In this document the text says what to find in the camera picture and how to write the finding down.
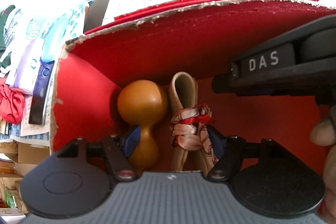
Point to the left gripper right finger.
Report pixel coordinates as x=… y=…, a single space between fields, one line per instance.
x=229 y=152

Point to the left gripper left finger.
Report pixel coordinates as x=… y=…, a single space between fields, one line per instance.
x=117 y=153

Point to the beige belt with patterned scarf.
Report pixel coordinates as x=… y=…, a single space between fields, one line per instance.
x=189 y=125

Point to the brown wooden gourd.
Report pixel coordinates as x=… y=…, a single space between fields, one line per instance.
x=143 y=103

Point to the black blue flat pouch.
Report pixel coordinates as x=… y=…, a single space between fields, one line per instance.
x=40 y=93

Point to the brown cardboard boxes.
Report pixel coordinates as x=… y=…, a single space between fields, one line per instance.
x=17 y=160

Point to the large red cardboard box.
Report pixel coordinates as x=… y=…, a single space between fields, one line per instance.
x=199 y=37

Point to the red cloth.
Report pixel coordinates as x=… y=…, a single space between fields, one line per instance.
x=12 y=105

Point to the pile of clothes and bags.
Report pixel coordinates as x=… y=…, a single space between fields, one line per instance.
x=25 y=43

